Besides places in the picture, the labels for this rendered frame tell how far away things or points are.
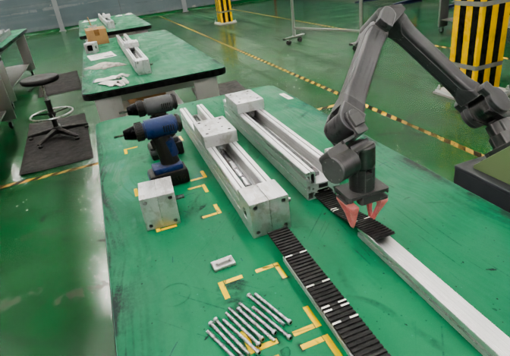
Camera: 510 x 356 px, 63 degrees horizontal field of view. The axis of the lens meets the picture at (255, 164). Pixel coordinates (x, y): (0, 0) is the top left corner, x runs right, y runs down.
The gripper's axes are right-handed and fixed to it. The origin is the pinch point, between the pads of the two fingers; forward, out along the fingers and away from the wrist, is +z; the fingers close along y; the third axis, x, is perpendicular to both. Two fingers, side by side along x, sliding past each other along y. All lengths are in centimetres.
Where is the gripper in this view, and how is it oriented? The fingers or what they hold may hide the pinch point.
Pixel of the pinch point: (361, 220)
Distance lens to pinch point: 101.5
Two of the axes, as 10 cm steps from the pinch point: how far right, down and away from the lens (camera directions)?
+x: 3.4, 3.8, -8.6
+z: 1.1, 8.9, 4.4
